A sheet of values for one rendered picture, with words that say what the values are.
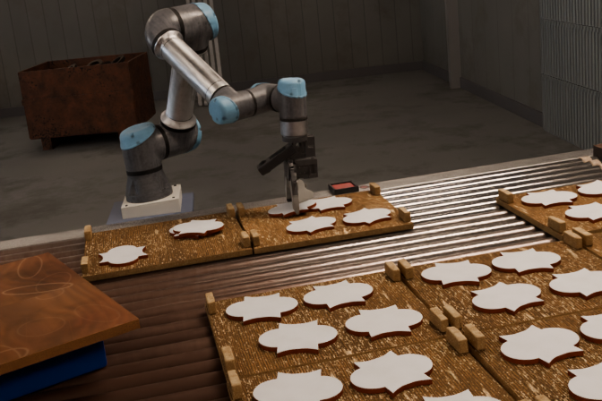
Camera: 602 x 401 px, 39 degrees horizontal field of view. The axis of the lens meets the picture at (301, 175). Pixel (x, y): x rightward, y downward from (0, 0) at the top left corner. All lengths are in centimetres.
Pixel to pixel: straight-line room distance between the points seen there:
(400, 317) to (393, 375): 22
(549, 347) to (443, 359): 18
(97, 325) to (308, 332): 38
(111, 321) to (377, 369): 46
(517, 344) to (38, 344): 80
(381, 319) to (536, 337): 28
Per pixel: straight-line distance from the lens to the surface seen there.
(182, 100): 270
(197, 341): 168
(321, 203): 236
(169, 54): 242
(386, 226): 216
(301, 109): 226
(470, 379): 142
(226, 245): 213
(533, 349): 149
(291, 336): 158
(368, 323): 160
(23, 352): 148
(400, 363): 145
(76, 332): 151
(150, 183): 273
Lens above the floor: 162
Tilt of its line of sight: 14 degrees down
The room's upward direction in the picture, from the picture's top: 6 degrees counter-clockwise
